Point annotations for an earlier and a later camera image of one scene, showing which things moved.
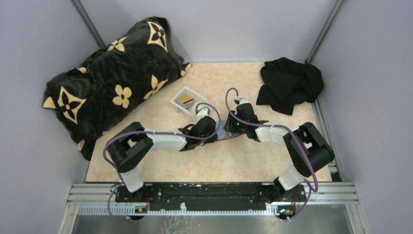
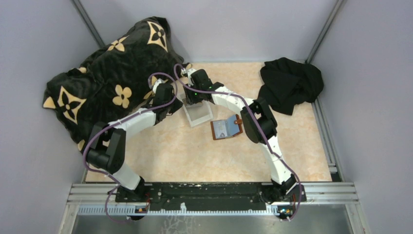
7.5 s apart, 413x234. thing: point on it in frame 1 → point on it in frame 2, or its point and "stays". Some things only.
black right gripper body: (235, 126) → (194, 97)
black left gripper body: (212, 140) → (173, 106)
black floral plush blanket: (113, 83) stays
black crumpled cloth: (288, 82) stays
